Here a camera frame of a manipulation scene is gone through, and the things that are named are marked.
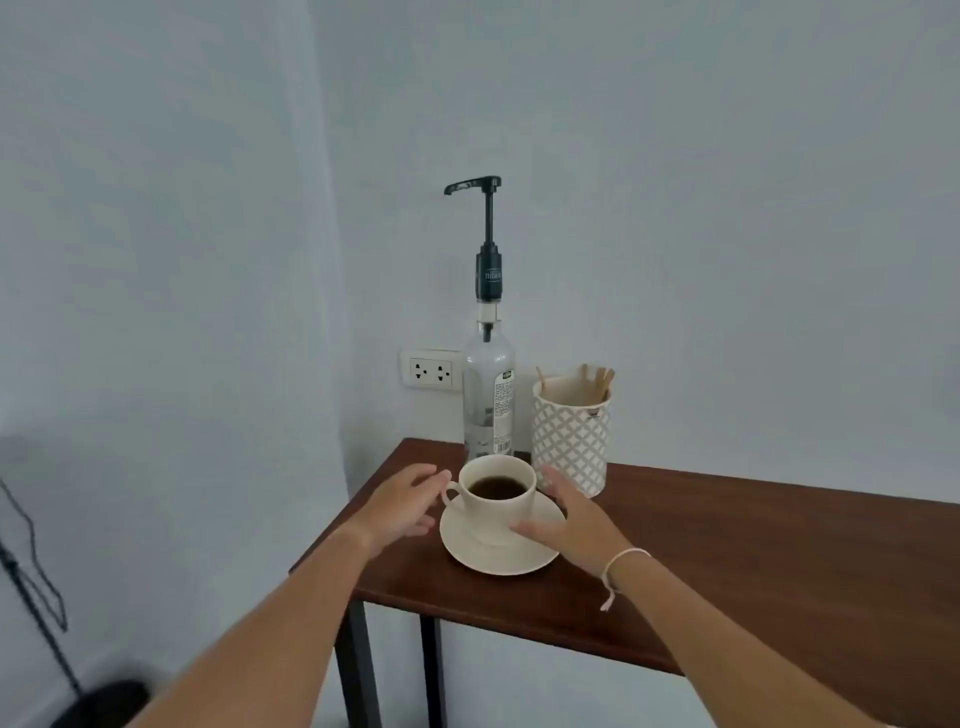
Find black coffee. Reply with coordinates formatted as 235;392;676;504
468;476;530;501

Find brown wooden table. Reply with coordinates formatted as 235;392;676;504
288;437;960;728

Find black floor stand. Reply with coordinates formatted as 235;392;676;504
0;538;153;728

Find white wall socket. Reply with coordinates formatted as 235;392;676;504
397;348;465;393

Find person's left hand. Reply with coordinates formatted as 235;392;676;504
351;463;454;558

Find black wire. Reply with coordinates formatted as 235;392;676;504
0;477;70;633

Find white saucer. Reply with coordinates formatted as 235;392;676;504
438;495;568;577

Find person's left forearm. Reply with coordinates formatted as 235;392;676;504
129;525;376;728

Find person's right forearm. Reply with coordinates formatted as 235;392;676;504
606;553;890;728

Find clear bottle with black pump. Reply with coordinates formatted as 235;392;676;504
443;175;518;463

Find white patterned ceramic holder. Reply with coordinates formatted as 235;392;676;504
531;377;613;500

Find white string bracelet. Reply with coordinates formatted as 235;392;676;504
599;547;653;613

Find white coffee cup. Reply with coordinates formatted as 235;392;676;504
439;453;539;547

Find person's right hand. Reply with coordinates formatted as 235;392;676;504
510;465;639;583

